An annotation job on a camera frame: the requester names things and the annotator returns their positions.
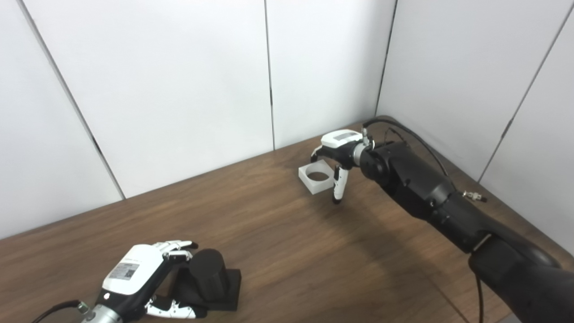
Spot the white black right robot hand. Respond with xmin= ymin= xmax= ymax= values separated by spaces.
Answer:
xmin=310 ymin=129 xmax=366 ymax=205

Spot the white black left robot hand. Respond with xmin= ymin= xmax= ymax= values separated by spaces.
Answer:
xmin=92 ymin=240 xmax=200 ymax=320

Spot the white square piece with hole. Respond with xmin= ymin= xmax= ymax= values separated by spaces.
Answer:
xmin=298 ymin=160 xmax=337 ymax=195

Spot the black peg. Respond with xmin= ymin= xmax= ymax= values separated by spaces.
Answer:
xmin=173 ymin=249 xmax=242 ymax=312

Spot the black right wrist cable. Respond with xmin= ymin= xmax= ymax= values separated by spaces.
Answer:
xmin=362 ymin=118 xmax=488 ymax=323

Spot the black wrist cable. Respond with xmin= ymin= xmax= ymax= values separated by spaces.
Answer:
xmin=362 ymin=118 xmax=488 ymax=323
xmin=30 ymin=300 xmax=88 ymax=323

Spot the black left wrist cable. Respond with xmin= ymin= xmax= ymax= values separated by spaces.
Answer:
xmin=30 ymin=300 xmax=88 ymax=323

